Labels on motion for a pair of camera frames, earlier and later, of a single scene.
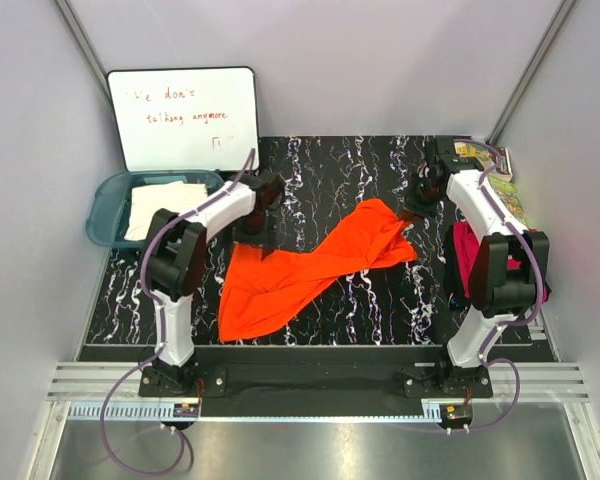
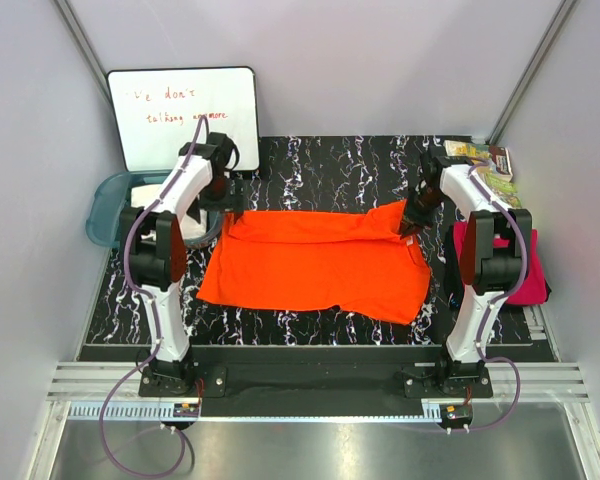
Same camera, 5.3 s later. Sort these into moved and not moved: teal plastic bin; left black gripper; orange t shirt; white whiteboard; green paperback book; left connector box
Moved: orange t shirt; left black gripper
Not moved: green paperback book; left connector box; white whiteboard; teal plastic bin
